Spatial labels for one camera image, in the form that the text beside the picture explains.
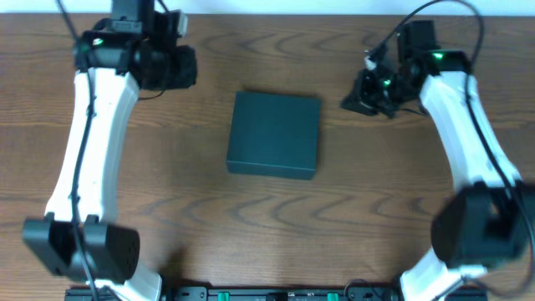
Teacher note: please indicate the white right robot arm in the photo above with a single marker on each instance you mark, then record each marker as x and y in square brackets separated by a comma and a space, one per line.
[490, 219]

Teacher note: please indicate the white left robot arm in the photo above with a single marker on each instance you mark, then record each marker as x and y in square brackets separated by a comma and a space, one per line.
[77, 237]

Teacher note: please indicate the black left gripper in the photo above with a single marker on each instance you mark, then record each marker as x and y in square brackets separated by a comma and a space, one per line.
[184, 67]

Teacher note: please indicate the black gift box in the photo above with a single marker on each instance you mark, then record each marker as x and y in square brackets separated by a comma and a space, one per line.
[274, 135]

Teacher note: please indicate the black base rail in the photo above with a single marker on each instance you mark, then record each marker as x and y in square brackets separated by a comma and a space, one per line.
[356, 291]

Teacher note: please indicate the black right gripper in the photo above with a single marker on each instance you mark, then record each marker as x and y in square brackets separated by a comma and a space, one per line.
[360, 102]

